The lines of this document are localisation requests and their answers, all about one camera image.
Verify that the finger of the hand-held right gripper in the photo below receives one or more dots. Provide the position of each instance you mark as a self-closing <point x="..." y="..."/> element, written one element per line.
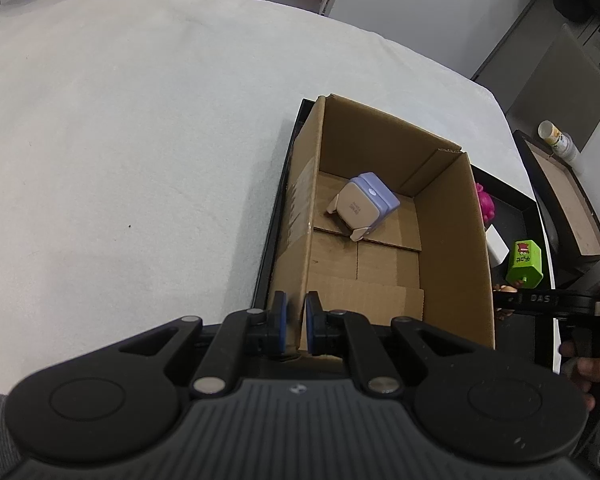
<point x="512" y="304"/>

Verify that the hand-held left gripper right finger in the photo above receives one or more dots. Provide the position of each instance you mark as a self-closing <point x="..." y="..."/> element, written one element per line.
<point x="312" y="325"/>

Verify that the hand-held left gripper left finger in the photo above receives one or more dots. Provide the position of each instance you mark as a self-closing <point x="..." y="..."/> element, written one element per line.
<point x="280" y="322"/>

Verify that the green toy cup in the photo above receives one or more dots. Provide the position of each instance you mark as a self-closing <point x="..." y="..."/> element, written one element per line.
<point x="525" y="265"/>

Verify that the small white box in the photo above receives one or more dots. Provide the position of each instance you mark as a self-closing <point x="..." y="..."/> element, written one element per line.
<point x="496" y="246"/>

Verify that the cardboard box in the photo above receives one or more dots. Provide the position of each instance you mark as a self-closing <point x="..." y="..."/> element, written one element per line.
<point x="380" y="270"/>

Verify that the black tray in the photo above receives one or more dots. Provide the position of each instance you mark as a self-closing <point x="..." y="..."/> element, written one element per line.
<point x="515" y="212"/>

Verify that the person's right hand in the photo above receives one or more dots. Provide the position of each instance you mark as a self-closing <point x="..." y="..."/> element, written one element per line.
<point x="592" y="370"/>

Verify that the pink monster toy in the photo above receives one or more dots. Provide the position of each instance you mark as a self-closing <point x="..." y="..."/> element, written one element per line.
<point x="486" y="205"/>

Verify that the black box lid brown inside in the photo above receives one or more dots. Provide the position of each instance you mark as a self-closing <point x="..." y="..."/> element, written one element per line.
<point x="565" y="200"/>

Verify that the purple and beige toy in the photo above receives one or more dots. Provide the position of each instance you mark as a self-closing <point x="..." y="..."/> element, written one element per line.
<point x="360" y="205"/>

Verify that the white bottle yellow label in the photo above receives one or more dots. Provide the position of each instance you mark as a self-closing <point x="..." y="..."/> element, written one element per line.
<point x="560" y="142"/>

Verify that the grey chair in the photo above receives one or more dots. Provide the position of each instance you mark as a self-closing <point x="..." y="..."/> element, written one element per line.
<point x="560" y="85"/>

